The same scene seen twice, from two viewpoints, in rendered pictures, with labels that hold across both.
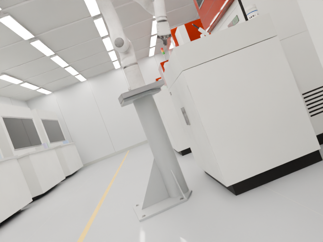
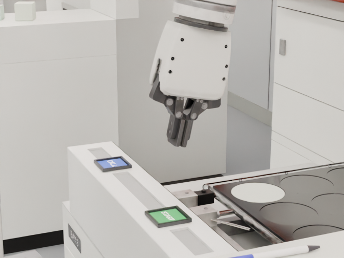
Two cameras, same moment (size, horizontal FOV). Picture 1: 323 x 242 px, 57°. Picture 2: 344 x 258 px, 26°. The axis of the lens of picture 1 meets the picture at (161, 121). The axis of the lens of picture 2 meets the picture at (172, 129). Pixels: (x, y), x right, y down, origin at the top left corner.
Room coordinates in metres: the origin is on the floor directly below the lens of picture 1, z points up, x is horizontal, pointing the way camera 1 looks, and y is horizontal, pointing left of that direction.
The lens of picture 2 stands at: (1.29, 0.11, 1.42)
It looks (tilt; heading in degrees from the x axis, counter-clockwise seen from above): 17 degrees down; 341
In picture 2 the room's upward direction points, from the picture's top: straight up
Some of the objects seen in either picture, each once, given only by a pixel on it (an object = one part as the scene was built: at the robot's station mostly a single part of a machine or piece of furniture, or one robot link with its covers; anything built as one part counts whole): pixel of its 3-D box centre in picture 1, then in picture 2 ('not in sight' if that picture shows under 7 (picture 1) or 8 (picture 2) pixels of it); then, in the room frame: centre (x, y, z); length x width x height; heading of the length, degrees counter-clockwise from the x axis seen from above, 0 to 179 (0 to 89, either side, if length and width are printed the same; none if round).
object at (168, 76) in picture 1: (174, 75); (138, 228); (2.40, -0.23, 0.89); 0.55 x 0.09 x 0.14; 4
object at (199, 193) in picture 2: not in sight; (203, 196); (2.49, -0.38, 0.90); 0.04 x 0.02 x 0.03; 94
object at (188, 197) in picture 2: not in sight; (174, 201); (2.48, -0.32, 0.89); 0.08 x 0.03 x 0.03; 94
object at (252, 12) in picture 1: (252, 13); not in sight; (1.90, -0.78, 1.01); 0.07 x 0.07 x 0.10
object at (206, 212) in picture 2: not in sight; (192, 217); (2.40, -0.33, 0.89); 0.08 x 0.03 x 0.03; 94
